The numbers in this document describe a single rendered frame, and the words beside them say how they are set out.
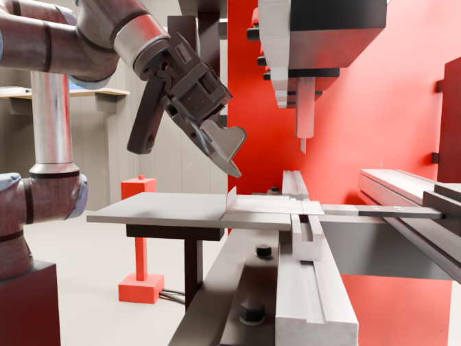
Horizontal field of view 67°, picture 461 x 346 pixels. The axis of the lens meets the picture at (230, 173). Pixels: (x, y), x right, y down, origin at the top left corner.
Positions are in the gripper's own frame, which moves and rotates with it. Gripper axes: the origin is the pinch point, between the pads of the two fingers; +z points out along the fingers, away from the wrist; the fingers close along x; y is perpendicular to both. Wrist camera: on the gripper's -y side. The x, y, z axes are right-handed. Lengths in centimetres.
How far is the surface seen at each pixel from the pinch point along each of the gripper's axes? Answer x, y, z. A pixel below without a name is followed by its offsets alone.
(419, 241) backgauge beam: 18.9, 16.0, 32.5
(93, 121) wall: 402, -181, -182
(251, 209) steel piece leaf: -2.8, -0.4, 5.7
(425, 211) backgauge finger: -1.7, 17.2, 20.1
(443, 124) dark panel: 78, 52, 32
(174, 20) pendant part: 96, 4, -66
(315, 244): -12.8, 4.7, 11.8
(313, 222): -7.8, 5.5, 11.0
